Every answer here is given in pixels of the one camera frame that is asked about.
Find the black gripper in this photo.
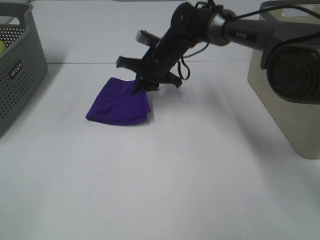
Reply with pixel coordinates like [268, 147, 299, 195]
[116, 29, 194, 96]

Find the purple towel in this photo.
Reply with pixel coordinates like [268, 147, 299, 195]
[85, 77, 151, 126]

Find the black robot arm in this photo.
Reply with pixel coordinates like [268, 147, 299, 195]
[116, 0, 320, 105]

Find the grey perforated plastic basket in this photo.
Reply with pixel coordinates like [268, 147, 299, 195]
[0, 2, 48, 134]

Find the yellow-green item in basket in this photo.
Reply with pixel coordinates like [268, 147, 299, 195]
[0, 40, 7, 53]

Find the beige plastic bin grey rim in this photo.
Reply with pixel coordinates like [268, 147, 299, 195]
[247, 8, 320, 159]

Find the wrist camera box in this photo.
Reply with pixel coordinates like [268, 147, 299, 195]
[135, 30, 161, 47]

